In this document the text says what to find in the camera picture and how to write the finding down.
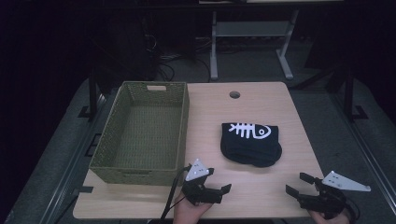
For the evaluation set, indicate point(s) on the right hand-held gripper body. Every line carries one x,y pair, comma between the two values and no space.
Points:
328,200

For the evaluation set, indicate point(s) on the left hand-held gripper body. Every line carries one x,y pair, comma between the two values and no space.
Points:
199,191

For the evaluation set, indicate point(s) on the black cloth with fishbone print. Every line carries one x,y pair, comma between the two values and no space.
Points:
249,149

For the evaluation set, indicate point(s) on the green woven basket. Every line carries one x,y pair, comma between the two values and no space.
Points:
146,137

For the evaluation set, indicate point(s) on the person's right hand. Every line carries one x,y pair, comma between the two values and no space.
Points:
330,220

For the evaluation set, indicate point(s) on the person's left hand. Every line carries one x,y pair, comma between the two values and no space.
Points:
186,211

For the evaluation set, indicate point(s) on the black metal stand post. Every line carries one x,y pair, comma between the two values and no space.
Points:
92,93
349,93

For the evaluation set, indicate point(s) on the black table edge bracket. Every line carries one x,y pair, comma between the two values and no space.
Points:
83,189

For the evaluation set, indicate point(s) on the grey metal desk frame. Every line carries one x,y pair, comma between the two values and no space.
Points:
252,29

